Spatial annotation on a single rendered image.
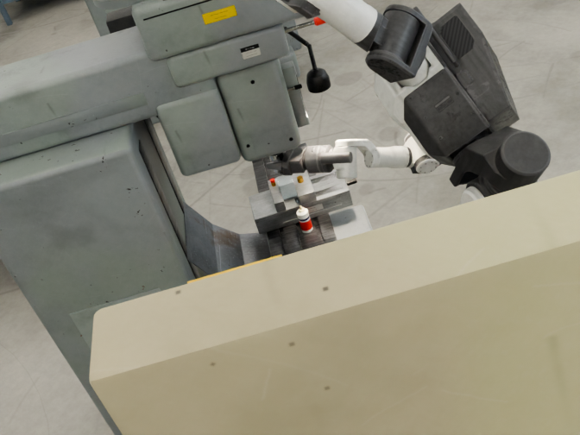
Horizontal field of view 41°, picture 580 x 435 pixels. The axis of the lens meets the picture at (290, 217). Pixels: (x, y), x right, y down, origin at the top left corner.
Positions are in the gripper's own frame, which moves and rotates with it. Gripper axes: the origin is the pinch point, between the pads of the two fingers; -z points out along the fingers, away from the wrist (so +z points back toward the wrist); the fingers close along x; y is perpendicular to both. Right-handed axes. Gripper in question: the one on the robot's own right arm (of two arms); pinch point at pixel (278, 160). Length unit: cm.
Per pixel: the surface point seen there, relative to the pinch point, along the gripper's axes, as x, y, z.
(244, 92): 10.4, -32.2, 1.7
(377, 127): -199, 123, -28
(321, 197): -11.5, 24.9, 6.2
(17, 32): -395, 120, -430
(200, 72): 16.3, -43.3, -6.3
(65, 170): 44, -32, -41
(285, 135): 7.1, -14.3, 8.5
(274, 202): -4.1, 20.8, -8.1
